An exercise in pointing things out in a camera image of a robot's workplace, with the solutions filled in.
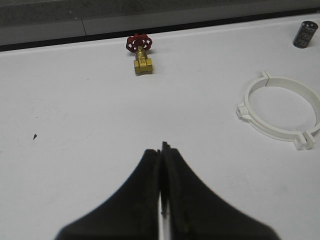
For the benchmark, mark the grey stone counter ledge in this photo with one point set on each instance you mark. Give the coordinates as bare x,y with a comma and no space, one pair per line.
23,21

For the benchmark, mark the brass valve red handwheel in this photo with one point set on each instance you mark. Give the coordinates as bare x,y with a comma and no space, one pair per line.
140,44

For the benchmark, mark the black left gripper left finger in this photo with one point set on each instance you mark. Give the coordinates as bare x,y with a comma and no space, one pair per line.
131,213

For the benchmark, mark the black cylindrical capacitor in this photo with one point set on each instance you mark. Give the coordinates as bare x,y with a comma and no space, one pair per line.
305,33

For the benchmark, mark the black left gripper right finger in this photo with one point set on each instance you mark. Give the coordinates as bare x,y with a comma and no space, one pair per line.
194,212

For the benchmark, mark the white half pipe clamp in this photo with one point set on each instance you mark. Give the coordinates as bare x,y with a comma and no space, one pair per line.
300,139

